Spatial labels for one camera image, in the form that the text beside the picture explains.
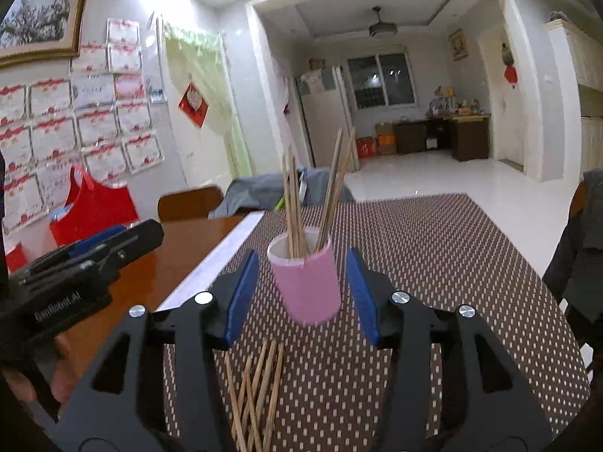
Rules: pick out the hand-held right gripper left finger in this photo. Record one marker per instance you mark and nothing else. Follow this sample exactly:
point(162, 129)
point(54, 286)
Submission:
point(242, 296)

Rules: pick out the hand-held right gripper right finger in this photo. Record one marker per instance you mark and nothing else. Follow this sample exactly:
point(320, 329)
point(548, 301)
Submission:
point(362, 296)

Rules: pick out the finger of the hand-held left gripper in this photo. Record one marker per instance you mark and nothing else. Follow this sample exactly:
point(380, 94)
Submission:
point(96, 239)
point(141, 240)

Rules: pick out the pink cup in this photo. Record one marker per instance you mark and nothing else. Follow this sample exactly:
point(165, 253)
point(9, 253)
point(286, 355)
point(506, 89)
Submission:
point(308, 287)

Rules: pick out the bunch of wooden chopsticks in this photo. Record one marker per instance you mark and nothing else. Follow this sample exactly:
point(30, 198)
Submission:
point(296, 226)

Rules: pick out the pile of wooden chopsticks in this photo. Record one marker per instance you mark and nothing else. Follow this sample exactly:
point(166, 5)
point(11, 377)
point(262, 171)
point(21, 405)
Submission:
point(256, 386)

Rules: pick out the person's left hand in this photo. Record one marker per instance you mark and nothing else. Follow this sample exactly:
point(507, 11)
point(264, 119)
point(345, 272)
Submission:
point(63, 372)

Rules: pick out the red bag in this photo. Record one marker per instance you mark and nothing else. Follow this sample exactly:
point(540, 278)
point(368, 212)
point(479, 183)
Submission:
point(99, 207)

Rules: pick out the white paper sheet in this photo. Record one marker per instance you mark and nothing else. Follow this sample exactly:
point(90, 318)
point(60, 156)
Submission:
point(212, 263)

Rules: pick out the wooden chair back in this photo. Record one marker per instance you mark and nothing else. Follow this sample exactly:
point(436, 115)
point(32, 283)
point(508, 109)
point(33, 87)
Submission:
point(188, 205)

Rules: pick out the wooden chair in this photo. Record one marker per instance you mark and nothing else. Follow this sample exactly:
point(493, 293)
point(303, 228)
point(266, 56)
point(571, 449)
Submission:
point(188, 205)
point(575, 197)

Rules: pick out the brown polka-dot tablecloth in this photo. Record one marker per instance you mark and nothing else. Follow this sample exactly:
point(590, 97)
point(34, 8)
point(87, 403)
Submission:
point(447, 268)

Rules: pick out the light grey jacket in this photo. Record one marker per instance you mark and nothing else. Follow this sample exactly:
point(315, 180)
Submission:
point(254, 193)

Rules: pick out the small photo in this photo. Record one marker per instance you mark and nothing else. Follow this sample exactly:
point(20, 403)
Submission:
point(157, 94)

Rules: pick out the red cardboard box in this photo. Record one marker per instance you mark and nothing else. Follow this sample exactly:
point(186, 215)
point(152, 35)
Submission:
point(366, 148)

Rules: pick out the orange cardboard box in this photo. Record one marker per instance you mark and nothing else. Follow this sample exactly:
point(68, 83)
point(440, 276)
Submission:
point(385, 145)

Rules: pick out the green curtain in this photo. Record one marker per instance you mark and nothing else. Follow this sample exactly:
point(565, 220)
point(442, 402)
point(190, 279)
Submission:
point(207, 84)

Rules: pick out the brown cardboard box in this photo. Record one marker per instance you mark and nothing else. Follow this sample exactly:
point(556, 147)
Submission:
point(384, 128)

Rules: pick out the silver refrigerator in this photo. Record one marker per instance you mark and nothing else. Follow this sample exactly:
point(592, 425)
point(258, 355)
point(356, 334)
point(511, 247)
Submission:
point(325, 122)

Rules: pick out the dark wooden desk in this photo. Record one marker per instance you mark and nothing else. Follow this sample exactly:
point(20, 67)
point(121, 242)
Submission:
point(466, 139)

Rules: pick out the pink lace hanging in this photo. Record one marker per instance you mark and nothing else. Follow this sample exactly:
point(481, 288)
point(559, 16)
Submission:
point(282, 84)

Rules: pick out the cluster of bottles and boxes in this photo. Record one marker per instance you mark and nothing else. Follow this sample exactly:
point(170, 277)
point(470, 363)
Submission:
point(447, 102)

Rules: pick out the barred window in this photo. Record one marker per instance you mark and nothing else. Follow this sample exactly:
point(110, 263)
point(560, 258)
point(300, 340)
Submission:
point(381, 80)

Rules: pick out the white door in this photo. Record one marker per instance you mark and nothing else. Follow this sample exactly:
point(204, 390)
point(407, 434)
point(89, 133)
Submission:
point(494, 117)

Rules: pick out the dark grey jacket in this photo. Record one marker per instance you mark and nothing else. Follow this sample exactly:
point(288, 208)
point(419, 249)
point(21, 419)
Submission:
point(584, 254)

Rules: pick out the framed blossom painting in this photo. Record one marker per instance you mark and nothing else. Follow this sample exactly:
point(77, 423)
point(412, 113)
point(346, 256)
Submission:
point(37, 19)

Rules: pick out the small framed picture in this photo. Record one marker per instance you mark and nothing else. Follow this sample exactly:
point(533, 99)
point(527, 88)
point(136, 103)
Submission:
point(317, 65)

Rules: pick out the red door ornament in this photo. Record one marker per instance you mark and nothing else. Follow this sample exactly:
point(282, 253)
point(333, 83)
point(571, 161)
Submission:
point(509, 74)

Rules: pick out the ceiling fan lamp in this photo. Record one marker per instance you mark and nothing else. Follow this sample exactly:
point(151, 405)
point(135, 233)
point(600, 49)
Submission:
point(382, 29)

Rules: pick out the gold framed picture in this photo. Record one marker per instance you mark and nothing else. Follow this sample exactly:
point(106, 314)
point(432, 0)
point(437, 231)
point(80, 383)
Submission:
point(457, 44)

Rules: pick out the grey bag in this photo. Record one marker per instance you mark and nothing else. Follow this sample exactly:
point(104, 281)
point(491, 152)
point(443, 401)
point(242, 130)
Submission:
point(559, 16)

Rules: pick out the wall of award certificates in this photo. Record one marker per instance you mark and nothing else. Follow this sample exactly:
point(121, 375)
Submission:
point(52, 136)

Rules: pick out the red diamond wall decoration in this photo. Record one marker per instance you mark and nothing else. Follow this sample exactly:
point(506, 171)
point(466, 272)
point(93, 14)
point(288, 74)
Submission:
point(193, 103)

